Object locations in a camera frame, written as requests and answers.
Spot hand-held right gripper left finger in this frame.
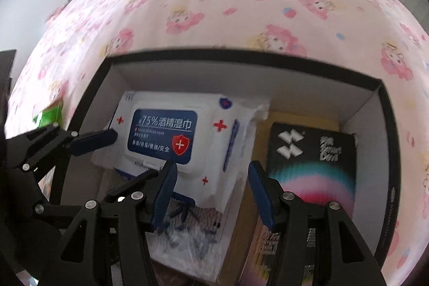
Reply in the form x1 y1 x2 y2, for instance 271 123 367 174
42 163 178 286

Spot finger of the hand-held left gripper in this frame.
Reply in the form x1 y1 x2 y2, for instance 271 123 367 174
5 124 119 173
7 168 85 227

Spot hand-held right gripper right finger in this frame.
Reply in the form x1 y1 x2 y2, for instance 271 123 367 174
248 160 386 286

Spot black box with rainbow ring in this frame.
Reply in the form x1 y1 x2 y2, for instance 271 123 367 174
241 121 358 286

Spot white wet wipes pack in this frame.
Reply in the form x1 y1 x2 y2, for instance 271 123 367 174
91 90 271 210

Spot black storage box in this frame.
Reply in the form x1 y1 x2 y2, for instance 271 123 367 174
50 46 400 286

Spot green snack packet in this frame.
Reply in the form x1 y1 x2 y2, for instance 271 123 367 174
32 98 65 130

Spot yellow flat box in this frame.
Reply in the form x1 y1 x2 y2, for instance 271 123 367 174
219 110 343 286

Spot pink printed cloth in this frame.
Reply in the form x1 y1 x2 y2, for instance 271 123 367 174
7 0 429 273

